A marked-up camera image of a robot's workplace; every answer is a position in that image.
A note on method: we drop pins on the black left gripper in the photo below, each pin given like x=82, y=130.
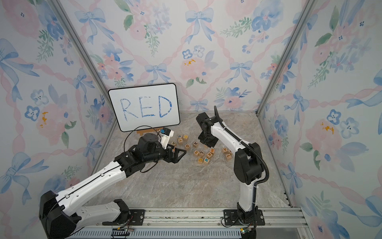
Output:
x=176, y=158

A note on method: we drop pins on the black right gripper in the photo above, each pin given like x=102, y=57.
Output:
x=212, y=144

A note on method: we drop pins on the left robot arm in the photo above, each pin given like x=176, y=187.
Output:
x=64, y=213

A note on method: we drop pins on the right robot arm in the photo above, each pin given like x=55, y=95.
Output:
x=249, y=166

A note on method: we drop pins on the wooden block orange K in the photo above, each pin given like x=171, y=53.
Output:
x=209, y=155

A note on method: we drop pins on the wooden board stand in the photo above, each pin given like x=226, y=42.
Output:
x=149, y=130

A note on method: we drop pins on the white dry-erase board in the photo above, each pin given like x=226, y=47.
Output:
x=142, y=107

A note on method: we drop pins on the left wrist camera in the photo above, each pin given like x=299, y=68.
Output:
x=165, y=136

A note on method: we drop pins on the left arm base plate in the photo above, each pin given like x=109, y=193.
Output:
x=135, y=217

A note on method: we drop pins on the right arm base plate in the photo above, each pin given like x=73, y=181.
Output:
x=241, y=218

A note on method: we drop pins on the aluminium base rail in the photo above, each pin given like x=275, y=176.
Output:
x=204, y=223

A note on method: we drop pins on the right aluminium corner post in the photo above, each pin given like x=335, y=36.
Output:
x=297, y=31

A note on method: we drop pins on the aluminium corner post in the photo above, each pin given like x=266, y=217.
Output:
x=297, y=31
x=79, y=46

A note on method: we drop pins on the left aluminium corner post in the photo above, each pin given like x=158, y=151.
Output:
x=79, y=46

